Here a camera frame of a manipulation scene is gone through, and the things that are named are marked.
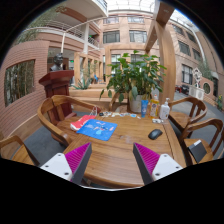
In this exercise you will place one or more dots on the wooden armchair left near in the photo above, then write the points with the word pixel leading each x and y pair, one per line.
pixel 13 148

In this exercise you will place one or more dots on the wooden armchair left far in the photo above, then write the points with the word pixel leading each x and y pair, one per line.
pixel 60 130

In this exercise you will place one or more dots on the wooden armchair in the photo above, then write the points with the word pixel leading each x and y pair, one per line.
pixel 211 147
pixel 181 119
pixel 60 130
pixel 13 148

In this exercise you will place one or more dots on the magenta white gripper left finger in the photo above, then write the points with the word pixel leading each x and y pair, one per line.
pixel 70 166

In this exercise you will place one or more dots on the wooden pergola post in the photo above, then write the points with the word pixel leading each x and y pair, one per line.
pixel 159 30

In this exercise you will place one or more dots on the black notebook on chair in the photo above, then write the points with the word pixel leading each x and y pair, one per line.
pixel 197 150

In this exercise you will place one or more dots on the blue mouse pad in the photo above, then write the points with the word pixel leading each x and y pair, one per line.
pixel 98 129

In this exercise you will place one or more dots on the blue tube bottle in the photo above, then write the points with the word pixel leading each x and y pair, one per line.
pixel 144 106

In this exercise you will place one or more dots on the black computer mouse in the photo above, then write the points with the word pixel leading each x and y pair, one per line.
pixel 153 135

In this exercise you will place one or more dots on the wooden armchair right far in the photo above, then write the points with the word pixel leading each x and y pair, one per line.
pixel 181 119

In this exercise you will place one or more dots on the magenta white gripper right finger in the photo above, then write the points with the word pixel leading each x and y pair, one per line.
pixel 153 166

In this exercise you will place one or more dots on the red wooden pedestal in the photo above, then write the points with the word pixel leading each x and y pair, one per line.
pixel 57 83

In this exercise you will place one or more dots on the white pump sanitizer bottle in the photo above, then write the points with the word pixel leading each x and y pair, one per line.
pixel 164 110

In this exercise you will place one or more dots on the small white box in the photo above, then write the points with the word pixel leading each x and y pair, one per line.
pixel 156 120

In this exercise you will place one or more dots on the red white book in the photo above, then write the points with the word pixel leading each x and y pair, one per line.
pixel 78 124

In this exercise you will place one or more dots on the green potted plant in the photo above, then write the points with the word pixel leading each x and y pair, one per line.
pixel 134 80

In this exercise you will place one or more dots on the dark bust statue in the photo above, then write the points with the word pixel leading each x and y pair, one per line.
pixel 58 60

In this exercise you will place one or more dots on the wooden armchair right near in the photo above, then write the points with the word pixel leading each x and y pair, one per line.
pixel 211 147

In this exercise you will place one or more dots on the yellow liquid bottle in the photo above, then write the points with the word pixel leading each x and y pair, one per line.
pixel 154 104

